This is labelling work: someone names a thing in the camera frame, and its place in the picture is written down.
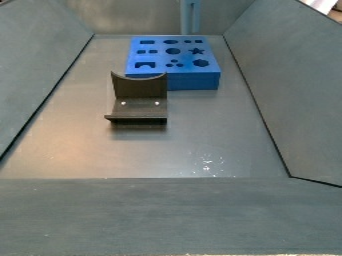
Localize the light blue square-circle object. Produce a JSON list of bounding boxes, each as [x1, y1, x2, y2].
[[180, 0, 200, 35]]

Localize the black curved fixture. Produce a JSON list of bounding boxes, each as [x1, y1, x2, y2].
[[104, 73, 168, 124]]

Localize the blue foam shape tray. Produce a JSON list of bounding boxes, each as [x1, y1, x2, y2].
[[125, 36, 220, 91]]

